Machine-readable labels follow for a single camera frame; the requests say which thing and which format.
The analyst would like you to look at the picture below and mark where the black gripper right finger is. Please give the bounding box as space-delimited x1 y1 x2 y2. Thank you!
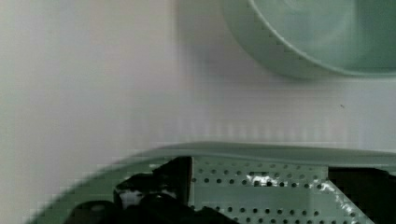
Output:
328 167 396 224

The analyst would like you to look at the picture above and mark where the green plastic strainer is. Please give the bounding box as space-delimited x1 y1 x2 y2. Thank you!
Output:
26 142 395 224

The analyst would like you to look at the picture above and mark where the green plastic cup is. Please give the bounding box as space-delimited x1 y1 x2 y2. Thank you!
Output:
220 0 396 78

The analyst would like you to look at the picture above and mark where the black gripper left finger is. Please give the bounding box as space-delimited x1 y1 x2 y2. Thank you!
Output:
64 157 239 224

